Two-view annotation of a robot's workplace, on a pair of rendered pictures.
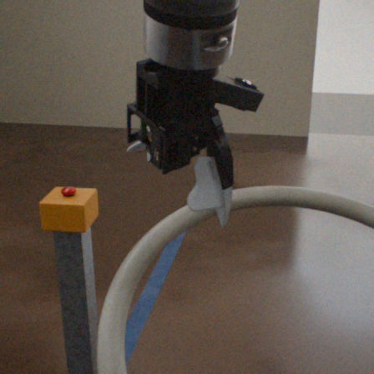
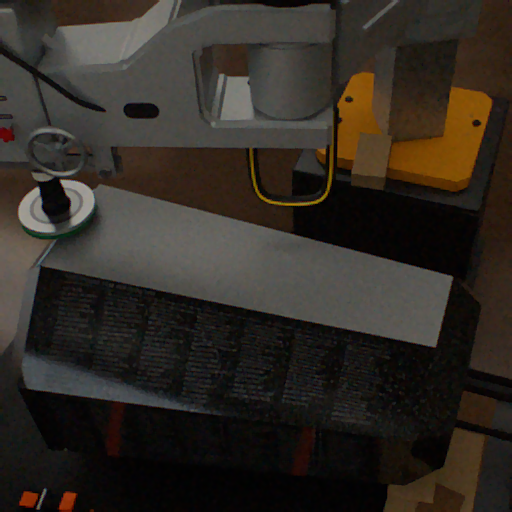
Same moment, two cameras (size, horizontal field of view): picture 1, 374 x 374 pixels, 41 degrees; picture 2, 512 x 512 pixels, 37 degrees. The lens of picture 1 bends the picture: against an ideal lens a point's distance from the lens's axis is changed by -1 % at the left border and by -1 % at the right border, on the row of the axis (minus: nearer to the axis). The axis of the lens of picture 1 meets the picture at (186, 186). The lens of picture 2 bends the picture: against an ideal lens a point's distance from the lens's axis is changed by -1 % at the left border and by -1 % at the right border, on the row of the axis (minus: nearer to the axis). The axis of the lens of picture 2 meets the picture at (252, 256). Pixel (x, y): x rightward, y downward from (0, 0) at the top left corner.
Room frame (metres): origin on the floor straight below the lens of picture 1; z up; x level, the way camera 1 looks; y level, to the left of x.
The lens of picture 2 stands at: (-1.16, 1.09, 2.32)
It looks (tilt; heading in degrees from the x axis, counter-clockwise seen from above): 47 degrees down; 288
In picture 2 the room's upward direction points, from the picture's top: 4 degrees counter-clockwise
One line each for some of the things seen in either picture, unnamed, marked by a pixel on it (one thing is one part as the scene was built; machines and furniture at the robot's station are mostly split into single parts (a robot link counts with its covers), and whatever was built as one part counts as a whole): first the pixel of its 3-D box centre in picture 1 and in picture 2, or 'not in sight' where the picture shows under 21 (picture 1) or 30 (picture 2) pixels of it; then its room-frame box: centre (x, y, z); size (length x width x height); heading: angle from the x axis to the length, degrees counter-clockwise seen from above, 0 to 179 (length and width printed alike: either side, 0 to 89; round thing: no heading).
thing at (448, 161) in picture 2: not in sight; (406, 126); (-1.08, -0.97, 0.76); 0.49 x 0.49 x 0.05; 83
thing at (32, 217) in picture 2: not in sight; (57, 206); (-0.18, -0.26, 0.89); 0.21 x 0.21 x 0.01
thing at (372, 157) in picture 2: not in sight; (371, 160); (-1.00, -0.72, 0.81); 0.20 x 0.10 x 0.05; 91
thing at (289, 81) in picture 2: not in sight; (289, 61); (-0.82, -0.37, 1.36); 0.19 x 0.19 x 0.20
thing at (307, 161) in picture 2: not in sight; (396, 212); (-1.08, -0.97, 0.37); 0.66 x 0.66 x 0.74; 83
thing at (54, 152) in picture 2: not in sight; (60, 143); (-0.31, -0.16, 1.22); 0.15 x 0.10 x 0.15; 10
